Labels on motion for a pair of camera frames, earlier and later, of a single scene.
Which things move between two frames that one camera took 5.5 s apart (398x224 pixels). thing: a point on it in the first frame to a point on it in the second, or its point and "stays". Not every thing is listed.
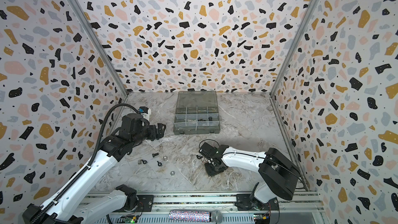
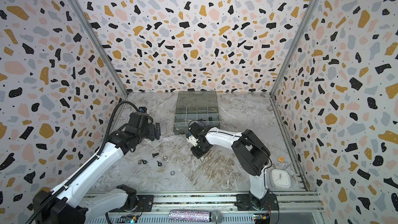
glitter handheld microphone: [214, 217] stays
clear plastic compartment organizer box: [196, 113] stays
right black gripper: [212, 164] to [199, 149]
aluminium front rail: [298, 208] stays
